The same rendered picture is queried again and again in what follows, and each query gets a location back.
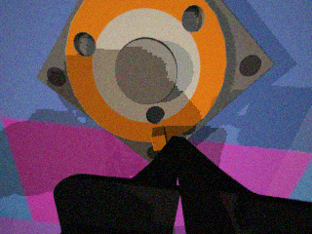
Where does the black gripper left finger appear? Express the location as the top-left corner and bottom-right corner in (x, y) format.
(54, 136), (180, 234)

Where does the orange round plate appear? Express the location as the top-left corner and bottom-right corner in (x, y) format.
(65, 0), (226, 151)

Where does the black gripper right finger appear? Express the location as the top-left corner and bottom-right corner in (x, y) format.
(177, 136), (312, 234)

